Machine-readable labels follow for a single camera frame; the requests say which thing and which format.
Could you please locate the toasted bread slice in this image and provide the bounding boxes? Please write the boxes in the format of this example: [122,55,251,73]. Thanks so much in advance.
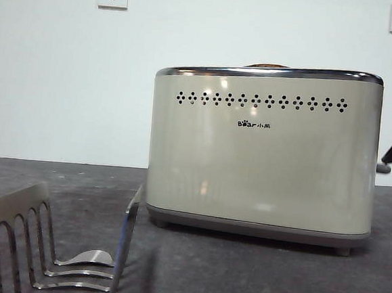
[244,61,293,72]

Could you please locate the cream two-slot toaster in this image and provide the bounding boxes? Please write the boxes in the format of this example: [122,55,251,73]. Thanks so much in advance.
[141,54,386,258]

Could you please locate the stainless steel toast rack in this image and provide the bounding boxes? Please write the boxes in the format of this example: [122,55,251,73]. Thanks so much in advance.
[0,173,145,293]

